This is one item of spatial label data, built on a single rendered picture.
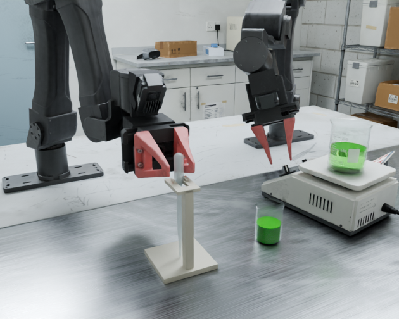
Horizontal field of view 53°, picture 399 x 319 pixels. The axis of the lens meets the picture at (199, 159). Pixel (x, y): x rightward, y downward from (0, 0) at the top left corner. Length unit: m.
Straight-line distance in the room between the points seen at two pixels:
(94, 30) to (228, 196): 0.38
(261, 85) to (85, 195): 0.40
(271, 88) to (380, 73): 2.85
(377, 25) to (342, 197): 2.79
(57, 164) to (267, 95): 0.45
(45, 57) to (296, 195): 0.51
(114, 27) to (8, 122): 1.13
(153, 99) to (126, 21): 2.99
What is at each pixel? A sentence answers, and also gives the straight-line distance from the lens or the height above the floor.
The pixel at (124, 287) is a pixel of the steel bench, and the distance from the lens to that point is 0.56.
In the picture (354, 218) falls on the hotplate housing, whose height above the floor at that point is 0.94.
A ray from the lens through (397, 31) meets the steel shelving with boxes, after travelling 3.21.
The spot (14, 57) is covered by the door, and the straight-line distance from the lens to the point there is 3.41.
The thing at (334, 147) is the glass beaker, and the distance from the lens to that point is 0.68.
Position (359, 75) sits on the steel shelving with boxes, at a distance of 3.38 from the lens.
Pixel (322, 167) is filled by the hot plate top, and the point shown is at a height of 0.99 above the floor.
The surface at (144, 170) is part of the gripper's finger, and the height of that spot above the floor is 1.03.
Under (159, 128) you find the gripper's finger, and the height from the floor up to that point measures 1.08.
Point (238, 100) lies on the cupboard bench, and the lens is 3.44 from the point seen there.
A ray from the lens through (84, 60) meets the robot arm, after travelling 0.71.
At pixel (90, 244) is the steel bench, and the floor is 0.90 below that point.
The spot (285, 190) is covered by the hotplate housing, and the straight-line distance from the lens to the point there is 0.74.
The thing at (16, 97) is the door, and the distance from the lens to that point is 3.45.
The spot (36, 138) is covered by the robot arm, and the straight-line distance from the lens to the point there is 0.85.
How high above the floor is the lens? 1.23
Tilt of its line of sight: 20 degrees down
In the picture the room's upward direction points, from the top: straight up
